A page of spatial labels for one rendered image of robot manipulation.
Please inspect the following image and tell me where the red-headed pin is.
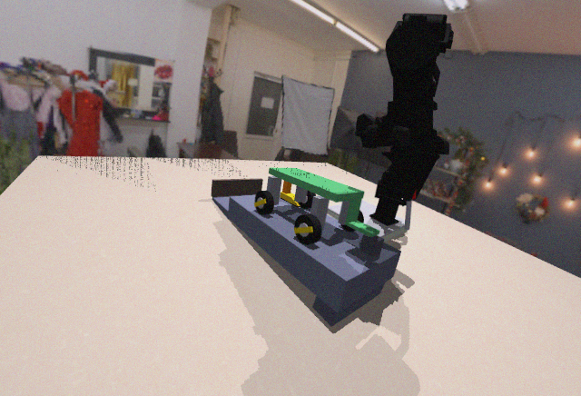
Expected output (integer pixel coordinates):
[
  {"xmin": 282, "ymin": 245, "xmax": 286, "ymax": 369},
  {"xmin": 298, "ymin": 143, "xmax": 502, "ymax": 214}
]
[{"xmin": 405, "ymin": 189, "xmax": 417, "ymax": 231}]

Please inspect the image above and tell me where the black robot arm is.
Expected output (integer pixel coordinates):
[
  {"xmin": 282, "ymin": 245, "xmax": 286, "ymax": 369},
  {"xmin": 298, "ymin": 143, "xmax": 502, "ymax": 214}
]
[{"xmin": 355, "ymin": 13, "xmax": 454, "ymax": 226}]

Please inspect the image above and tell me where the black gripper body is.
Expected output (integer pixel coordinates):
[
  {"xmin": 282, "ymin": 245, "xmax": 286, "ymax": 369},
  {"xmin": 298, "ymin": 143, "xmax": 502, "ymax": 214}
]
[{"xmin": 362, "ymin": 90, "xmax": 449, "ymax": 154}]

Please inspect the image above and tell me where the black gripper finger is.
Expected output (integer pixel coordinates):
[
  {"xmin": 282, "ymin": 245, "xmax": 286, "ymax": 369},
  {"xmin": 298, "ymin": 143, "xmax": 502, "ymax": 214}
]
[
  {"xmin": 382, "ymin": 152, "xmax": 428, "ymax": 202},
  {"xmin": 413, "ymin": 154, "xmax": 439, "ymax": 201}
]

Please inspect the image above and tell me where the yellow wedge chock with orange handle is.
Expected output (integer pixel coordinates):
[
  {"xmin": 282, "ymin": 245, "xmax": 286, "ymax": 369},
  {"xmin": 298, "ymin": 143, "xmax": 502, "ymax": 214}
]
[{"xmin": 280, "ymin": 181, "xmax": 300, "ymax": 207}]

